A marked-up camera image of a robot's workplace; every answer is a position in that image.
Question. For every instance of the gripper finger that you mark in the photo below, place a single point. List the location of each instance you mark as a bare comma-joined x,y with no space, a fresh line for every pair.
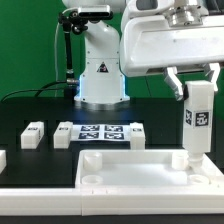
171,79
212,71

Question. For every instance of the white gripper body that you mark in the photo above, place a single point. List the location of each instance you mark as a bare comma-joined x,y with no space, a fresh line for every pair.
149,44

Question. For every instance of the white desk top tray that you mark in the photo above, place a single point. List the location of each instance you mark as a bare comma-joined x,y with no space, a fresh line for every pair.
143,169

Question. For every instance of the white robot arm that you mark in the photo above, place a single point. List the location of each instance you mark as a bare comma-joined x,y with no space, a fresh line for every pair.
102,82

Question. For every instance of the fiducial marker sheet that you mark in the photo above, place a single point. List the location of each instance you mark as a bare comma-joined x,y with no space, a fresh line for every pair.
102,132

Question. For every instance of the white left fence block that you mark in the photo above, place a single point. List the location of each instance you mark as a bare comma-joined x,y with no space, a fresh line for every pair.
3,162

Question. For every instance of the white front fence bar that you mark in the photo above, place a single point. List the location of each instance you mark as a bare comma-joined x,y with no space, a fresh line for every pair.
105,201

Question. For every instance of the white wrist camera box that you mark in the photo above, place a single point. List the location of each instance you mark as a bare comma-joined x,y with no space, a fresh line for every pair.
142,8

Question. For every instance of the black camera on mount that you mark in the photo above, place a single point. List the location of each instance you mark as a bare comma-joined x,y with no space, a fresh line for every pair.
99,12

